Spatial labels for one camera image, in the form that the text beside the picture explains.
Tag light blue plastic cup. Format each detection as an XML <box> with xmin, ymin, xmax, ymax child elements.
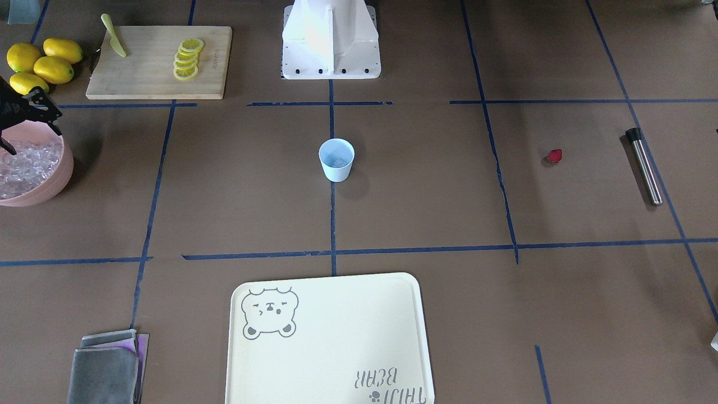
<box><xmin>318</xmin><ymin>138</ymin><xmax>356</xmax><ymax>182</ymax></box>

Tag red strawberry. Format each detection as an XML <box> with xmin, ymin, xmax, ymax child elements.
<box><xmin>546</xmin><ymin>149</ymin><xmax>563</xmax><ymax>164</ymax></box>

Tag clear ice cubes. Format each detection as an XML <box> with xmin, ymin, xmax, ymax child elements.
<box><xmin>1</xmin><ymin>138</ymin><xmax>63</xmax><ymax>200</ymax></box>

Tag cream tray with bear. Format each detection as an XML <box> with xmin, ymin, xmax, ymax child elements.
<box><xmin>224</xmin><ymin>273</ymin><xmax>436</xmax><ymax>403</ymax></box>

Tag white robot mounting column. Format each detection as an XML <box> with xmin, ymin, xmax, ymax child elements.
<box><xmin>280</xmin><ymin>1</ymin><xmax>382</xmax><ymax>80</ymax></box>

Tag yellow lemon slices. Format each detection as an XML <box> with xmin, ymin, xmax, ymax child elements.
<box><xmin>173</xmin><ymin>38</ymin><xmax>205</xmax><ymax>80</ymax></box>

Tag wooden cutting board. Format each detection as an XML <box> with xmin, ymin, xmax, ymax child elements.
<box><xmin>86</xmin><ymin>26</ymin><xmax>233</xmax><ymax>100</ymax></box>

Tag grey folded cloth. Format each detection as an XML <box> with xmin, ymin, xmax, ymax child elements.
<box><xmin>67</xmin><ymin>328</ymin><xmax>150</xmax><ymax>403</ymax></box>

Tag yellow green plastic knife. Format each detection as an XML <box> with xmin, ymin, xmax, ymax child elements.
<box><xmin>100</xmin><ymin>13</ymin><xmax>127</xmax><ymax>57</ymax></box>

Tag pink bowl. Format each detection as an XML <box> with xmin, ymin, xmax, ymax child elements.
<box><xmin>1</xmin><ymin>122</ymin><xmax>74</xmax><ymax>207</ymax></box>

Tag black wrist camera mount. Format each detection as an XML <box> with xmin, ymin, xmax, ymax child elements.
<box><xmin>1</xmin><ymin>77</ymin><xmax>63</xmax><ymax>136</ymax></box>

